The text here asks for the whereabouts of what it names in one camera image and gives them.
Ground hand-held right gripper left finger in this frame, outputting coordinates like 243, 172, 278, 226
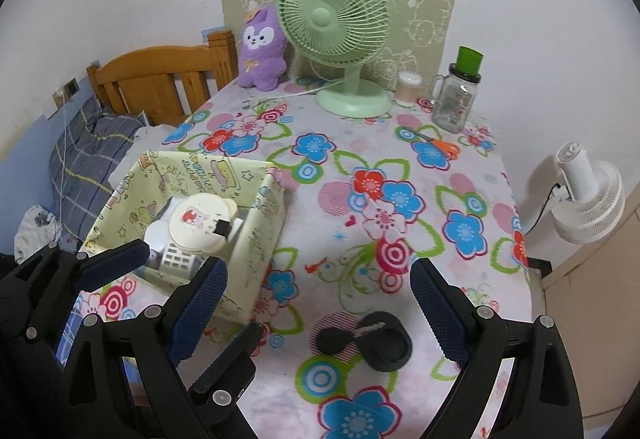
65, 257, 230, 439

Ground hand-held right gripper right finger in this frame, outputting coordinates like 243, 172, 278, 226
410, 257, 585, 439

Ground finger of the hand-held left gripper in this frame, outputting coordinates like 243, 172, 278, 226
0, 240, 150, 370
187, 322, 267, 439

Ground white oval case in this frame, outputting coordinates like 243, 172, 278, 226
144, 199, 176, 254

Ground black round lidded case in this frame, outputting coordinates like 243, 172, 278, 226
315, 311, 413, 373

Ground yellow printed storage box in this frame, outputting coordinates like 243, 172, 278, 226
80, 150, 288, 321

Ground white remote control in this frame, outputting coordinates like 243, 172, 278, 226
150, 239, 206, 280

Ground white patterned clothing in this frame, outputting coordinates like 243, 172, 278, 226
14, 204, 63, 265

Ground plaid blue pillow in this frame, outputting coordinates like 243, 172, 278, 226
47, 96, 146, 250

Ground beige cabinet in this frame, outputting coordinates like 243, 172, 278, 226
525, 204, 640, 420

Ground white circulator fan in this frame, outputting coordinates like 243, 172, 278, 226
550, 141, 627, 245

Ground wooden bed headboard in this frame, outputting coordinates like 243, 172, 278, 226
86, 30, 240, 127

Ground glass jar with green lid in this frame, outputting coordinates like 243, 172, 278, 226
429, 45, 485, 136

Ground cotton swab container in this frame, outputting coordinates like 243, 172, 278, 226
395, 70, 422, 108

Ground purple plush toy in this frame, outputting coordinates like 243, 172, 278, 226
236, 6, 290, 92

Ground beige printed board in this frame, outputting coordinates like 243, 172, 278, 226
220, 0, 456, 94

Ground green desk fan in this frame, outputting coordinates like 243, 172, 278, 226
277, 0, 396, 120

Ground black power cable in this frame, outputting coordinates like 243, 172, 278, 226
525, 181, 571, 237

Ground orange handled scissors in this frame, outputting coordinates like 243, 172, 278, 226
411, 128, 461, 160

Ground white fan cable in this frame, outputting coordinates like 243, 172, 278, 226
245, 79, 346, 112

